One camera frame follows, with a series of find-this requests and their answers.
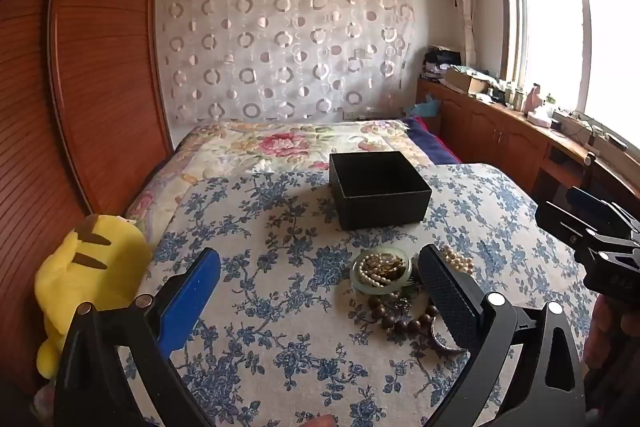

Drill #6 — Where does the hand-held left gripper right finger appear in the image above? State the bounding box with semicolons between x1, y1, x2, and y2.
418;244;589;427

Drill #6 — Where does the dark wooden bead bracelet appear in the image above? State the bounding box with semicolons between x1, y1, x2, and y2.
367;293;439;334

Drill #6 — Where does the green glass dish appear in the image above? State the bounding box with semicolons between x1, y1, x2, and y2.
350;247;414;296

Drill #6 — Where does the golden brown bead bracelet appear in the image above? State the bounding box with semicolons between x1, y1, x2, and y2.
363;253;407;279

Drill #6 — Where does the navy bed sheet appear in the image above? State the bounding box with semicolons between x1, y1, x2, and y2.
404;117;462;166

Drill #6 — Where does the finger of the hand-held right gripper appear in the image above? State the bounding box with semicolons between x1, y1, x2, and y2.
567;186;640;234
534;200;607;263

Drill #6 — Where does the pink figurine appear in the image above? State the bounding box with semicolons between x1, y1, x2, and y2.
525;83;552;124

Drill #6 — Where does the blue floral blanket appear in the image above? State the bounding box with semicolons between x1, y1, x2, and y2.
117;163;598;427

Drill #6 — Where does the small pearl strand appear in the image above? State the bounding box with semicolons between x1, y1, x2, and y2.
357;270;397;289

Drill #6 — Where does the yellow plush toy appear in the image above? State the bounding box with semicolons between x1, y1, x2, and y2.
34;213;153;380

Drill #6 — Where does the pile of dark clothes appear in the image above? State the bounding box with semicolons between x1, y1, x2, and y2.
422;47;462;84

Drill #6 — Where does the person's right forearm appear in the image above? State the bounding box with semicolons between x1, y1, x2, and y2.
584;296;640;427

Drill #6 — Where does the wooden desk cabinet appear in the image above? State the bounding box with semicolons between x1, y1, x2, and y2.
415;77;640;210

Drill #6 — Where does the white pearl bracelet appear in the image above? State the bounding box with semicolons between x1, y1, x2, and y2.
439;246;474;276

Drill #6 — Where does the black square box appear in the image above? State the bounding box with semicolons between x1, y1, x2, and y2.
328;151;433;231

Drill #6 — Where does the cardboard box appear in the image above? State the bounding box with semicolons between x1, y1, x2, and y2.
444;66;495;96

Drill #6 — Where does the wooden headboard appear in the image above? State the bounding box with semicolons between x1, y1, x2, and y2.
0;0;176;400

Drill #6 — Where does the circle patterned wall curtain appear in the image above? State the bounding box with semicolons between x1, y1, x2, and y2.
156;0;417;126

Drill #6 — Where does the window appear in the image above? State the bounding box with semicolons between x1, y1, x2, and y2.
496;0;640;145

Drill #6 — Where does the pink floral quilt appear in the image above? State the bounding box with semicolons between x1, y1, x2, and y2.
124;119;436;238

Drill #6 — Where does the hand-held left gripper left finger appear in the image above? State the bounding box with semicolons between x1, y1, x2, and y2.
54;248;222;427

